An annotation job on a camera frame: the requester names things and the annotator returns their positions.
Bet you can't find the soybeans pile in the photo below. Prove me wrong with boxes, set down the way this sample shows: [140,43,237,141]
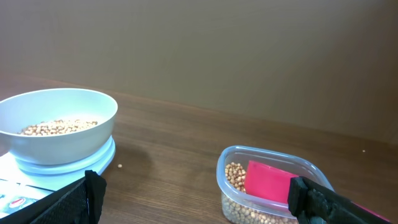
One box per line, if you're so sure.
[221,162,298,224]

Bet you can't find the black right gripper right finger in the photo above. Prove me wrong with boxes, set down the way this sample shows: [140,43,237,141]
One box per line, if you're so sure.
[288,176,391,224]

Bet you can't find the white digital kitchen scale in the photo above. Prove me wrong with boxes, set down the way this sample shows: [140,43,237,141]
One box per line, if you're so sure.
[1,138,116,218]

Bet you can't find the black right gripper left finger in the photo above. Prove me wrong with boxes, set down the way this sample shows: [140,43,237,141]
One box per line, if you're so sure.
[1,170,107,224]

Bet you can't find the pink measuring scoop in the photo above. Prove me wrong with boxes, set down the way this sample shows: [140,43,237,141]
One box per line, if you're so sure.
[244,161,378,215]

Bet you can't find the soybeans in bowl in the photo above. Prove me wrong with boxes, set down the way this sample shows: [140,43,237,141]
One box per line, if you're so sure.
[19,119,98,136]

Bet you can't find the white bowl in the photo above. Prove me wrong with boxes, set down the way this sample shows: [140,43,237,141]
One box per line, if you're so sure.
[1,88,118,165]

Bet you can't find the clear plastic container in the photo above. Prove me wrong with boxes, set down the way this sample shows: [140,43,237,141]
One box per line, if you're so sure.
[216,146,333,224]

